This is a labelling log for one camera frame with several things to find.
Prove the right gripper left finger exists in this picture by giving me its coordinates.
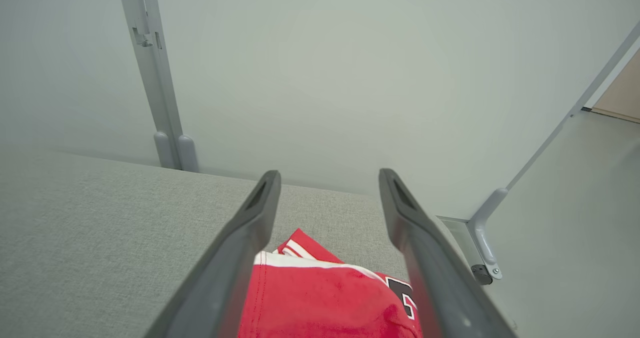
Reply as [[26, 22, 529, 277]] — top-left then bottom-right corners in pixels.
[[144, 170, 282, 338]]

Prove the grey angled partition leg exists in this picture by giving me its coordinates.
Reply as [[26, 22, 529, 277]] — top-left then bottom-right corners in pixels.
[[467, 20, 640, 281]]

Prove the red jersey with number 23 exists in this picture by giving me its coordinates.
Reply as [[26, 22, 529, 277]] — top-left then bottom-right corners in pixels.
[[237, 228, 423, 338]]

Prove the black partition caster wheel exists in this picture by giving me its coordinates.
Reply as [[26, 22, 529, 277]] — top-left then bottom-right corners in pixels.
[[471, 264, 494, 286]]

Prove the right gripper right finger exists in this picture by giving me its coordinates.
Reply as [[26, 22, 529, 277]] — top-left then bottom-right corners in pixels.
[[378, 168, 516, 338]]

